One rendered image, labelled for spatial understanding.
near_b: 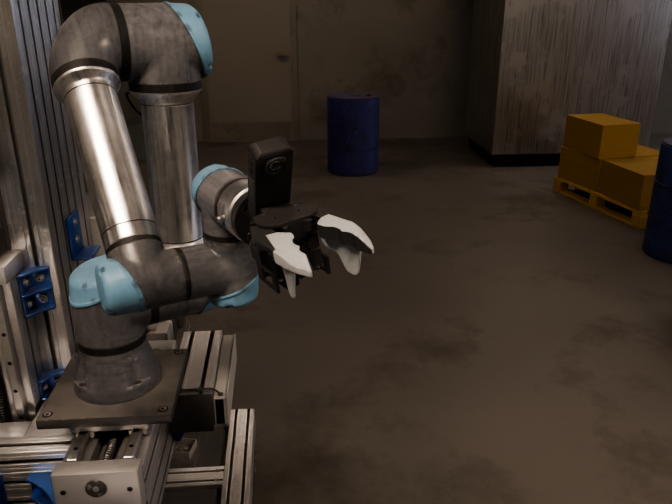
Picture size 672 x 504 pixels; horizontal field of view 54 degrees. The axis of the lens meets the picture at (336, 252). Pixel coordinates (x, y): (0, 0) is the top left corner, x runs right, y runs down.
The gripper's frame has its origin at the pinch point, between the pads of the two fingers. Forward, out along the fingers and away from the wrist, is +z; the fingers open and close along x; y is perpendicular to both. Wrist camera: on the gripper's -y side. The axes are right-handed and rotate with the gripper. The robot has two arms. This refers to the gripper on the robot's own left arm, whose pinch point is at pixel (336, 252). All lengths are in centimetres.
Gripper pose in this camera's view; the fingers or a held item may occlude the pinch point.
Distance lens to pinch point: 65.5
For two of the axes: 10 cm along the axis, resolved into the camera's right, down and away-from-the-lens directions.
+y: 1.2, 9.0, 4.3
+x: -8.5, 3.1, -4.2
